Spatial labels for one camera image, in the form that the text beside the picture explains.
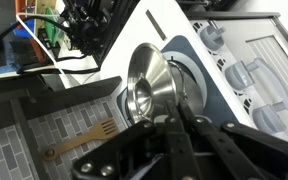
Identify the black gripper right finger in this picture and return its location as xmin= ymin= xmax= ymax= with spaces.
xmin=178 ymin=98 xmax=265 ymax=180

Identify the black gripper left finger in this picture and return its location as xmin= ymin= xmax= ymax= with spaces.
xmin=165 ymin=100 xmax=201 ymax=180

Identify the steel pot lid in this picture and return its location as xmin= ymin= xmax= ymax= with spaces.
xmin=127 ymin=43 xmax=178 ymax=123

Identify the steel pot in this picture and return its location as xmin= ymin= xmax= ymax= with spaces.
xmin=125 ymin=59 xmax=206 ymax=126

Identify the toy kitchen play set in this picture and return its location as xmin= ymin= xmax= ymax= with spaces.
xmin=0 ymin=0 xmax=288 ymax=180

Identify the wooden fork on wall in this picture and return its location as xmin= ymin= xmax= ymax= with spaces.
xmin=42 ymin=117 xmax=118 ymax=161

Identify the black 3D printer frame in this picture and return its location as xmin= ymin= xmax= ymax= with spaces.
xmin=61 ymin=0 xmax=140 ymax=64

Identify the white cable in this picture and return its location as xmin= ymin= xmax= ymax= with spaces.
xmin=15 ymin=12 xmax=72 ymax=89

